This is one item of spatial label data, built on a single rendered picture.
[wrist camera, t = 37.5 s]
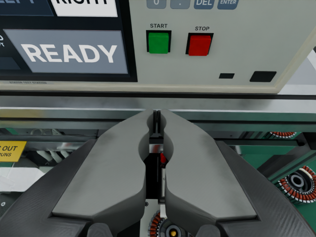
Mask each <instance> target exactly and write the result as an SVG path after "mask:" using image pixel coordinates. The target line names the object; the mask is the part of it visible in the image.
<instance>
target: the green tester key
mask: <svg viewBox="0 0 316 237"><path fill-rule="evenodd" d="M168 42H169V34H168V33H149V53H150V54H167V53H168Z"/></svg>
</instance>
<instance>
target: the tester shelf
mask: <svg viewBox="0 0 316 237"><path fill-rule="evenodd" d="M146 109H153V110H156V111H158V110H162V109H167V110H169V111H171V112H172V113H174V114H176V115H178V116H180V117H182V118H184V119H186V120H188V121H189V122H191V123H193V124H195V125H196V126H198V127H199V128H201V129H203V130H204V131H254V132H316V46H315V47H314V48H313V50H312V51H311V52H310V54H309V55H308V56H307V58H306V59H305V60H304V61H303V63H302V64H301V65H300V67H299V68H298V69H297V71H296V72H295V73H294V74H293V75H292V77H291V78H290V79H289V81H288V82H287V83H286V85H285V86H284V87H283V88H282V90H281V91H280V92H279V93H278V94H264V93H194V92H124V91H54V90H0V128H48V129H110V128H112V127H113V126H115V125H116V124H118V123H120V122H122V121H124V120H126V119H128V118H130V117H132V116H134V115H136V114H138V113H140V112H142V111H144V110H146Z"/></svg>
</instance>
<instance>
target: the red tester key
mask: <svg viewBox="0 0 316 237"><path fill-rule="evenodd" d="M210 43H211V37H210V36H204V35H192V36H191V37H190V44H189V50H188V53H189V56H207V54H208V50H209V47H210Z"/></svg>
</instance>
